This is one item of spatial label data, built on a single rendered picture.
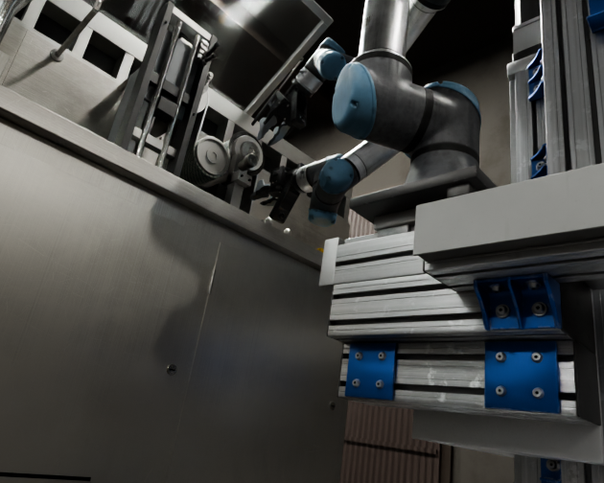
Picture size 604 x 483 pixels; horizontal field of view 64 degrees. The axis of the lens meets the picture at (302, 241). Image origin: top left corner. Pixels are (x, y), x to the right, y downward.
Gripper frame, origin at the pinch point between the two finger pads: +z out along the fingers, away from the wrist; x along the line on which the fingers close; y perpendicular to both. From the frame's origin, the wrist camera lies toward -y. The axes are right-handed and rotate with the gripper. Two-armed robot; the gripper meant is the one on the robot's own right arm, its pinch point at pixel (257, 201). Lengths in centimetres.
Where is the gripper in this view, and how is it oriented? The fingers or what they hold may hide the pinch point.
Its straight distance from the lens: 153.4
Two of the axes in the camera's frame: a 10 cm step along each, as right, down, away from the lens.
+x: -6.9, -3.6, -6.2
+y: 1.5, -9.2, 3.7
